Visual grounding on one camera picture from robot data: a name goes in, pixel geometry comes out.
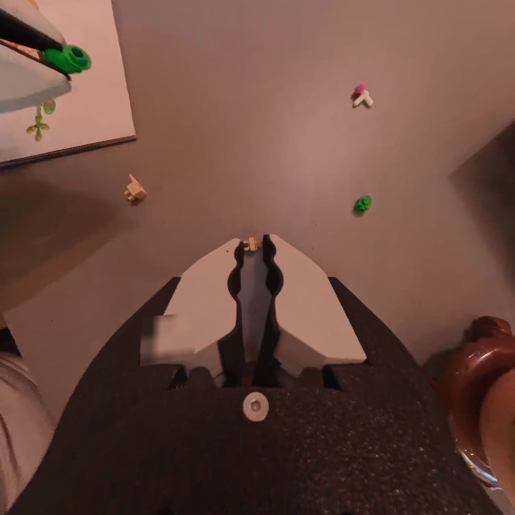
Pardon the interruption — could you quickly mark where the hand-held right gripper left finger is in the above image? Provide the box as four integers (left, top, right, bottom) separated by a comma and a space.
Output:
163, 237, 247, 388

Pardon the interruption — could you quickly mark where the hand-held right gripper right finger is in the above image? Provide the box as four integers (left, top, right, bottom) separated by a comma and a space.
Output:
257, 234, 367, 387

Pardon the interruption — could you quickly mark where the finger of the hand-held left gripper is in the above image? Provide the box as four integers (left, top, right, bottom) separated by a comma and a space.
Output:
0, 40, 72, 114
0, 0, 67, 52

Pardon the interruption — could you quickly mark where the green round toy piece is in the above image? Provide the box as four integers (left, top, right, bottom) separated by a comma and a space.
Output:
43, 45, 92, 75

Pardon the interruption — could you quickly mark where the pink and white toy piece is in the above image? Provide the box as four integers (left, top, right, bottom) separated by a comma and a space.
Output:
352, 82, 374, 108

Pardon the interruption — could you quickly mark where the grey desk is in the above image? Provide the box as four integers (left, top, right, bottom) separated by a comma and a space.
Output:
0, 0, 515, 443

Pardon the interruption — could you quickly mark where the white instruction booklet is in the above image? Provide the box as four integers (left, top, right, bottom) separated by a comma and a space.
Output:
0, 0, 137, 167

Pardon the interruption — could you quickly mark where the toy brick orchid pot model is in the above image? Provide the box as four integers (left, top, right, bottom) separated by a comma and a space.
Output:
427, 316, 515, 497

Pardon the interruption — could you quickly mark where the person's pale top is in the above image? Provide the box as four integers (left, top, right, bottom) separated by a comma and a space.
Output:
0, 350, 55, 512

